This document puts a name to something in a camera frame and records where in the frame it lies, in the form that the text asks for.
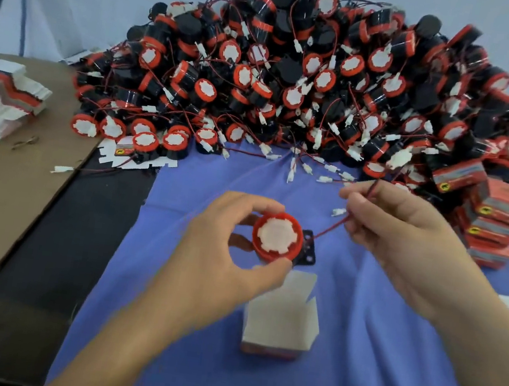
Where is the rubber band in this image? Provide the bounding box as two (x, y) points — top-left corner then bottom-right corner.
(10, 133), (40, 154)

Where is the blue cloth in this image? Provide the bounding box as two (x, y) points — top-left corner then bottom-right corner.
(45, 122), (509, 386)

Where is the person's right hand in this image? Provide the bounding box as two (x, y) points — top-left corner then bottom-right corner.
(323, 173), (489, 329)

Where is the person's left forearm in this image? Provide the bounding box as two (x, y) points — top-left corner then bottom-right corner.
(45, 286), (196, 386)

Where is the person's left hand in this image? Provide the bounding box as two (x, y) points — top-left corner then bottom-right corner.
(153, 181), (304, 349)

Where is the pile of black red buzzers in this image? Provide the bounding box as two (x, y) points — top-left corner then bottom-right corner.
(62, 0), (509, 225)

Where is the single red black buzzer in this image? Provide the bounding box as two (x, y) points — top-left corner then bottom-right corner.
(247, 163), (381, 278)

